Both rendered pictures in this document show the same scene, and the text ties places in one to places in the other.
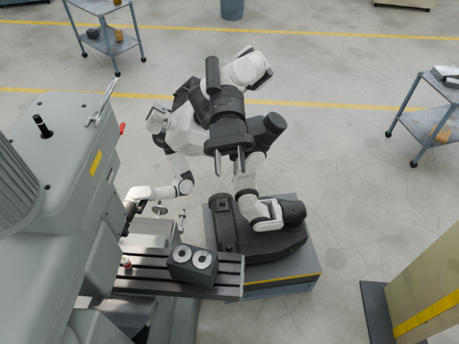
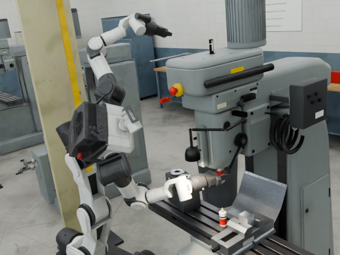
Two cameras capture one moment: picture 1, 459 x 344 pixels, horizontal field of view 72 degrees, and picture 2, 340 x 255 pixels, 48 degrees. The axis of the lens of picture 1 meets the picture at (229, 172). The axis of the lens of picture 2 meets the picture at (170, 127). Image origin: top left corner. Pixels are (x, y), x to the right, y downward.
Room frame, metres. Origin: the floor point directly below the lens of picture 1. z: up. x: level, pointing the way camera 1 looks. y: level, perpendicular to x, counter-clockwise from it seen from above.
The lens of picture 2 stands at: (2.05, 1.78, 2.13)
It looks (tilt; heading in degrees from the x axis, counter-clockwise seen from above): 18 degrees down; 229
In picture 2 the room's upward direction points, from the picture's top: 6 degrees counter-clockwise
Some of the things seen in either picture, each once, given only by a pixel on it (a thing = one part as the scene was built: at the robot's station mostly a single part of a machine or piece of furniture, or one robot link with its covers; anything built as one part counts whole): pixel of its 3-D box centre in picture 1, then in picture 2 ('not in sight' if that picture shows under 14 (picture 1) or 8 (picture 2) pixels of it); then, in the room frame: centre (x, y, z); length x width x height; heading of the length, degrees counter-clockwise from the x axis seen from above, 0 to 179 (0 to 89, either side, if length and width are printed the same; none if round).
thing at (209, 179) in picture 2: (121, 221); (205, 180); (0.76, 0.51, 1.24); 0.13 x 0.12 x 0.10; 75
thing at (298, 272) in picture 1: (255, 247); not in sight; (1.13, -0.21, 0.20); 0.78 x 0.68 x 0.40; 98
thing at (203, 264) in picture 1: (193, 265); (182, 188); (0.63, 0.18, 1.04); 0.22 x 0.12 x 0.20; 74
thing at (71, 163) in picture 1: (56, 156); (215, 69); (0.65, 0.53, 1.81); 0.47 x 0.26 x 0.16; 176
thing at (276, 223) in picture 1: (265, 215); (87, 249); (1.13, -0.24, 0.68); 0.21 x 0.20 x 0.13; 98
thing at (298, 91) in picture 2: not in sight; (309, 102); (0.39, 0.89, 1.62); 0.20 x 0.09 x 0.21; 176
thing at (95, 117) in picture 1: (104, 100); (170, 57); (0.82, 0.40, 1.89); 0.24 x 0.04 x 0.01; 176
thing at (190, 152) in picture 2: not in sight; (192, 153); (0.90, 0.58, 1.46); 0.07 x 0.07 x 0.06
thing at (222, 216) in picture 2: (125, 261); (222, 216); (0.67, 0.53, 0.99); 0.04 x 0.04 x 0.11
